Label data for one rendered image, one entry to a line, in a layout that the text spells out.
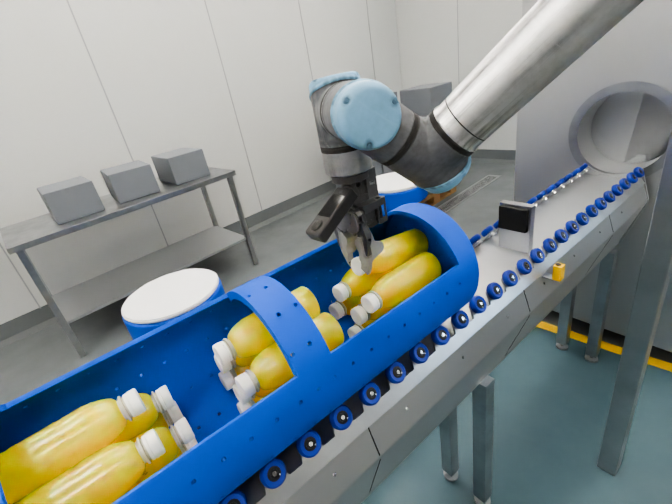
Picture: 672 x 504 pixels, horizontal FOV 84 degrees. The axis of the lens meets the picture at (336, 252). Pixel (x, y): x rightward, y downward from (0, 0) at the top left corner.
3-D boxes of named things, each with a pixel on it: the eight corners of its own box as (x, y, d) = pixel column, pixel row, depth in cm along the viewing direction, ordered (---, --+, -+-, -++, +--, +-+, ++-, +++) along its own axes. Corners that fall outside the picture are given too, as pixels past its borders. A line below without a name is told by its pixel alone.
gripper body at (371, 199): (389, 223, 76) (382, 165, 71) (358, 240, 72) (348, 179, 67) (363, 217, 82) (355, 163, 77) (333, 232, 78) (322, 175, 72)
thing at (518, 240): (532, 250, 118) (535, 204, 111) (526, 256, 116) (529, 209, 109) (502, 243, 125) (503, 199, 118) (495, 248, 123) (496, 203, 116)
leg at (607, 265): (600, 358, 191) (620, 249, 163) (595, 364, 188) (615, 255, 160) (587, 353, 195) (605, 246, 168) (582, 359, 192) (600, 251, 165)
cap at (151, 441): (157, 461, 54) (169, 453, 55) (152, 457, 51) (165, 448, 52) (145, 438, 56) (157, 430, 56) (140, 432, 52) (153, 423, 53)
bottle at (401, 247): (403, 231, 93) (346, 252, 83) (424, 223, 87) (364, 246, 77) (413, 258, 93) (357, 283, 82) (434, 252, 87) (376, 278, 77)
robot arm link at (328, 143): (311, 79, 58) (301, 79, 67) (327, 158, 64) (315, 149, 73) (368, 67, 60) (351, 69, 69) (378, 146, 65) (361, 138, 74)
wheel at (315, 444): (300, 428, 66) (297, 427, 68) (296, 457, 64) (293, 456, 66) (324, 431, 67) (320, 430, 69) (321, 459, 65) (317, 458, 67)
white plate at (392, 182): (377, 195, 156) (377, 198, 156) (437, 180, 161) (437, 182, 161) (356, 180, 180) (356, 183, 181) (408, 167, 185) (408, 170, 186)
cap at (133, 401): (124, 399, 54) (137, 391, 55) (122, 390, 57) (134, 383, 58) (137, 420, 55) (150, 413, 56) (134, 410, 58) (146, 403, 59)
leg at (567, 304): (570, 346, 201) (584, 242, 174) (565, 352, 199) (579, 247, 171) (558, 341, 206) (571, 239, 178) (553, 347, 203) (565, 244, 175)
